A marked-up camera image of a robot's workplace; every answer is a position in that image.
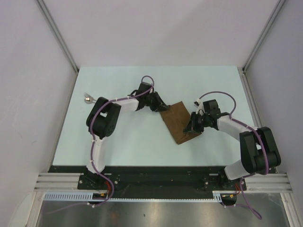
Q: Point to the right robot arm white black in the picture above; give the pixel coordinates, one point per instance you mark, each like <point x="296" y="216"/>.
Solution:
<point x="258" y="149"/>

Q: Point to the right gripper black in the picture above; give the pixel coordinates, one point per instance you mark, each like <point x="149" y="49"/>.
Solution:
<point x="191" y="126"/>

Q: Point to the silver metal spoon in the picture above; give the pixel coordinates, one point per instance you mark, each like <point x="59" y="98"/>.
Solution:
<point x="89" y="100"/>

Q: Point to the aluminium frame post right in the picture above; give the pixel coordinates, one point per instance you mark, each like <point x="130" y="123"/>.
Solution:
<point x="264" y="33"/>

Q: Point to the aluminium frame post left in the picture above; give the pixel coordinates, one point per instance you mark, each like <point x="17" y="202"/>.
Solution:
<point x="57" y="34"/>

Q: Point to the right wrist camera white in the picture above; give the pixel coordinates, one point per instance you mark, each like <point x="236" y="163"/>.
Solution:
<point x="199" y="107"/>

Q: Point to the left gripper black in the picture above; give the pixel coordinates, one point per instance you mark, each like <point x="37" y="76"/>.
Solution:
<point x="161" y="106"/>

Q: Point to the aluminium frame post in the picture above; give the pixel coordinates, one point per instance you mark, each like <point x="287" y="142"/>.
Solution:
<point x="57" y="34"/>
<point x="264" y="33"/>

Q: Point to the aluminium frame rail front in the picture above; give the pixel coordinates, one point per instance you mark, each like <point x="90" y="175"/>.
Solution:
<point x="68" y="182"/>

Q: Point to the white slotted cable duct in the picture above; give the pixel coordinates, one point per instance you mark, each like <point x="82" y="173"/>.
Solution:
<point x="97" y="197"/>

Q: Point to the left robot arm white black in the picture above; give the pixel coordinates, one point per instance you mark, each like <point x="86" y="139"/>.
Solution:
<point x="103" y="118"/>

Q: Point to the brown cloth napkin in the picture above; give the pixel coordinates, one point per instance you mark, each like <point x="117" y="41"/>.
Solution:
<point x="176" y="119"/>

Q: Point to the silver metal fork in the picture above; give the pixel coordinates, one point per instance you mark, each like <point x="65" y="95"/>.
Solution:
<point x="87" y="95"/>

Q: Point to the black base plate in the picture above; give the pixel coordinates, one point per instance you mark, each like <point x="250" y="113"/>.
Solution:
<point x="199" y="177"/>

